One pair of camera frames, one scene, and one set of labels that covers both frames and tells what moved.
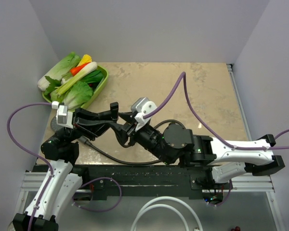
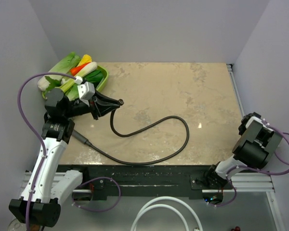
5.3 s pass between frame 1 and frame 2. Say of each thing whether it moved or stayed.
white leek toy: stayed
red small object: stayed
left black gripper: moved
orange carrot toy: stayed
